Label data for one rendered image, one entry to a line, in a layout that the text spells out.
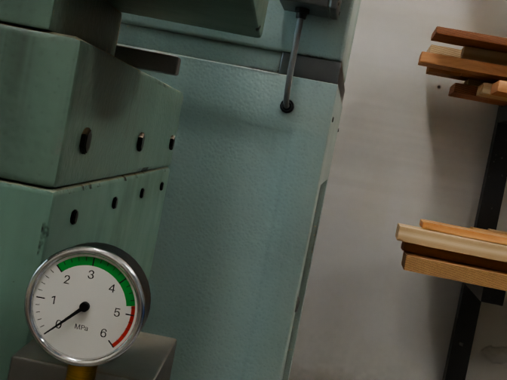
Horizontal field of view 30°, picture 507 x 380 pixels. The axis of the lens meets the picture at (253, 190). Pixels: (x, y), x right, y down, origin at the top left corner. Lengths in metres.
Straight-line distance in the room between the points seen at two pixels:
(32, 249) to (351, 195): 2.46
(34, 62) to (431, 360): 2.59
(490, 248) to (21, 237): 2.05
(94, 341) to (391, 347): 2.58
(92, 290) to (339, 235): 2.52
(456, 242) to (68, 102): 2.03
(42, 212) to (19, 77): 0.08
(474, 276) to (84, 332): 2.07
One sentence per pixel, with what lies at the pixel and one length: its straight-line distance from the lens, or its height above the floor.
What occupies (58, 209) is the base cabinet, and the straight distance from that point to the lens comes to 0.58.
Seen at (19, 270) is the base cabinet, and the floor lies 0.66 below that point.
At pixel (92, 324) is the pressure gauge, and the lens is 0.50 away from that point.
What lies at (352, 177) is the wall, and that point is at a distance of 2.99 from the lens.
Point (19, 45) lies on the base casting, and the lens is 0.57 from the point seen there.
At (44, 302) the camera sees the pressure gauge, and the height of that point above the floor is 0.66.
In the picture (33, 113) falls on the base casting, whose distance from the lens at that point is 0.56.
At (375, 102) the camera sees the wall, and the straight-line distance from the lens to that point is 2.99.
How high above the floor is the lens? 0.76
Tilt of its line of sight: 3 degrees down
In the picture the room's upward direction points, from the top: 11 degrees clockwise
